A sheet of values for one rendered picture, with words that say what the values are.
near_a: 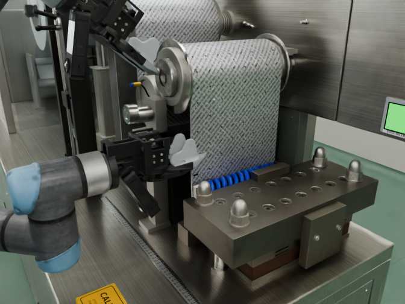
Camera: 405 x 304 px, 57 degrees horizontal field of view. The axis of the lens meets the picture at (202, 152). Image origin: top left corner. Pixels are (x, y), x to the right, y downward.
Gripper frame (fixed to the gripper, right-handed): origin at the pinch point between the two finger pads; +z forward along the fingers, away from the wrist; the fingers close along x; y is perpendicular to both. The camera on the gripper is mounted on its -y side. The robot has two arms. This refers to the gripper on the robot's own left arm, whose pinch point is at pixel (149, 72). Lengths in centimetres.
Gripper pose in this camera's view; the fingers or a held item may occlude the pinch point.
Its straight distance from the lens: 75.7
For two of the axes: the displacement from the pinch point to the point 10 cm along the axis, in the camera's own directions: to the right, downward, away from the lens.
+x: -5.5, -3.1, 7.8
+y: 5.3, -8.4, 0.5
